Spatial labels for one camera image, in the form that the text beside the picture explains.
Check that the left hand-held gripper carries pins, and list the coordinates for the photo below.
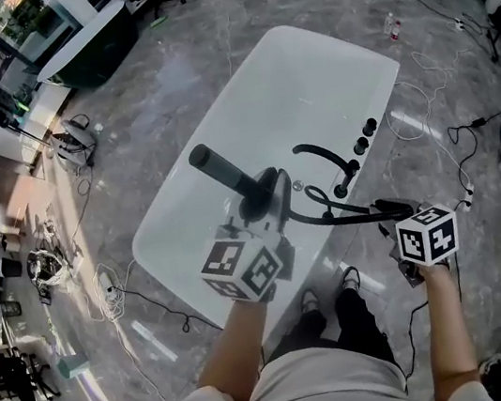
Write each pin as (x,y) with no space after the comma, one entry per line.
(228,265)

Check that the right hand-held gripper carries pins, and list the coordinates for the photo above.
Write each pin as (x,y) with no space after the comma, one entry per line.
(428,236)

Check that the black shower head with hose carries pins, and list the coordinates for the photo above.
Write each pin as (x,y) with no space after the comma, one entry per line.
(221,168)

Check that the person's right forearm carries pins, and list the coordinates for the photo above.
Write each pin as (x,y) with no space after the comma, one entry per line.
(446,319)

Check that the person's left forearm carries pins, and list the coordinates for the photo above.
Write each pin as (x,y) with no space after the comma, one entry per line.
(238,354)

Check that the white bathtub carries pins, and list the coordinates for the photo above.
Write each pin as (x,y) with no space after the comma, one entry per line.
(271,96)

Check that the black faucet knob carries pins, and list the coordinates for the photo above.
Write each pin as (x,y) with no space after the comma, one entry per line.
(369,127)
(355,164)
(360,146)

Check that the white power strip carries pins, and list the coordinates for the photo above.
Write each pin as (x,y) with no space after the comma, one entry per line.
(105,282)
(469,197)

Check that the black curved faucet spout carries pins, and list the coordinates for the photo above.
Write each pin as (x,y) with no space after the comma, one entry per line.
(325,150)

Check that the person's right shoe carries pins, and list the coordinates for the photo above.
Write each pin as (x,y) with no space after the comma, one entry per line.
(350,278)

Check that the person's shoe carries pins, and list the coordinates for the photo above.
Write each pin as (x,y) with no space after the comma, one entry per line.
(350,278)
(309,301)

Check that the person's left shoe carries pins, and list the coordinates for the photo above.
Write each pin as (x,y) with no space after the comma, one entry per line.
(309,301)

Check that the person's black trousers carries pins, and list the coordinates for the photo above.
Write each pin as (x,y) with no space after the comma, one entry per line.
(351,320)

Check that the clear bottle red label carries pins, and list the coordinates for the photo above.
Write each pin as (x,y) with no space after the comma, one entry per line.
(392,25)

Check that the person's white shirt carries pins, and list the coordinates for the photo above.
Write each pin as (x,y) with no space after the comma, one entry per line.
(321,397)

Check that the green strip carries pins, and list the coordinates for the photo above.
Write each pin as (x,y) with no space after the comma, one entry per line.
(158,21)

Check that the small teal bin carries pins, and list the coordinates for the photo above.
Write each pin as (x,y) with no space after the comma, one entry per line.
(71,366)

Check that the brown cardboard box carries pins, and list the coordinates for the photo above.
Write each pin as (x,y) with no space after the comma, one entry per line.
(6,188)

